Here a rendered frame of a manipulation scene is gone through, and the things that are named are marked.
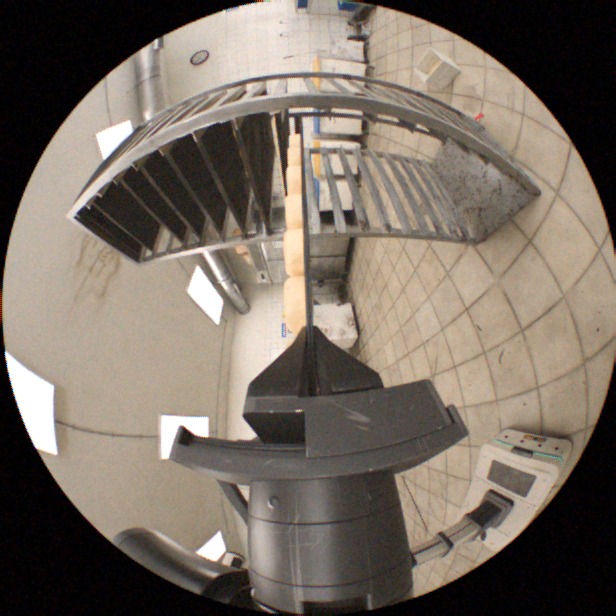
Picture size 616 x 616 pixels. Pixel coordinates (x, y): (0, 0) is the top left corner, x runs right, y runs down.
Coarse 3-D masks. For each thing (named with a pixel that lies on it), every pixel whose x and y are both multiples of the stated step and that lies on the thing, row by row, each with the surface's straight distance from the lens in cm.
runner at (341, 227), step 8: (328, 160) 102; (328, 168) 97; (328, 176) 91; (328, 184) 86; (336, 184) 83; (336, 192) 81; (336, 200) 79; (336, 208) 75; (336, 216) 72; (336, 224) 69; (344, 224) 68; (344, 232) 68
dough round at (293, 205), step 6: (288, 198) 21; (294, 198) 21; (300, 198) 21; (288, 204) 21; (294, 204) 21; (300, 204) 21; (288, 210) 20; (294, 210) 20; (300, 210) 20; (288, 216) 20; (294, 216) 20; (300, 216) 20; (288, 222) 21; (294, 222) 20; (300, 222) 20; (288, 228) 21; (294, 228) 21; (300, 228) 21
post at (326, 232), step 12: (324, 228) 68; (348, 228) 70; (372, 228) 73; (396, 228) 78; (216, 240) 75; (228, 240) 72; (252, 240) 69; (264, 240) 69; (276, 240) 68; (432, 240) 89; (444, 240) 93; (456, 240) 97; (192, 252) 81; (144, 264) 101
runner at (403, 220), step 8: (368, 152) 120; (376, 160) 113; (376, 168) 106; (384, 176) 102; (384, 184) 96; (392, 184) 94; (392, 192) 93; (392, 200) 88; (400, 208) 85; (400, 216) 83; (400, 224) 80; (408, 224) 79; (408, 232) 79
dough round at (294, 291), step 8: (288, 280) 16; (296, 280) 16; (288, 288) 15; (296, 288) 15; (304, 288) 15; (288, 296) 15; (296, 296) 15; (304, 296) 15; (288, 304) 15; (296, 304) 14; (304, 304) 14; (288, 312) 15; (296, 312) 15; (304, 312) 15; (288, 320) 15; (296, 320) 15; (304, 320) 15; (288, 328) 17; (296, 328) 16
